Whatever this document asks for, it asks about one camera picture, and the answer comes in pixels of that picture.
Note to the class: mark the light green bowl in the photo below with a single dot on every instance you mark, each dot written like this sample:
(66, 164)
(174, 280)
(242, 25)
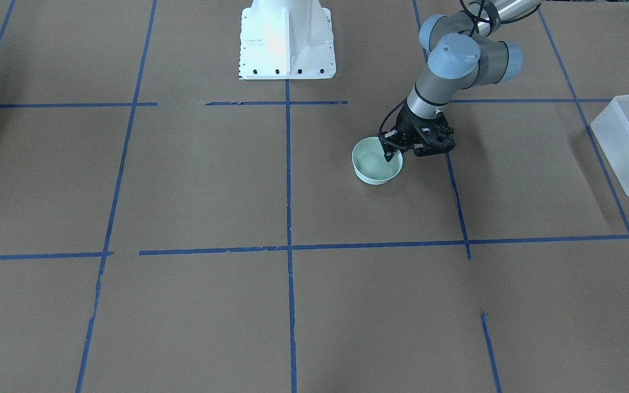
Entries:
(370, 164)

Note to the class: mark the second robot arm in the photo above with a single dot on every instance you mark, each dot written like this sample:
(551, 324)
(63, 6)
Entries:
(460, 56)

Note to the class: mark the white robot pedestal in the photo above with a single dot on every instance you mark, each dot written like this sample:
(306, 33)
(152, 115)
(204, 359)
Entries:
(286, 40)

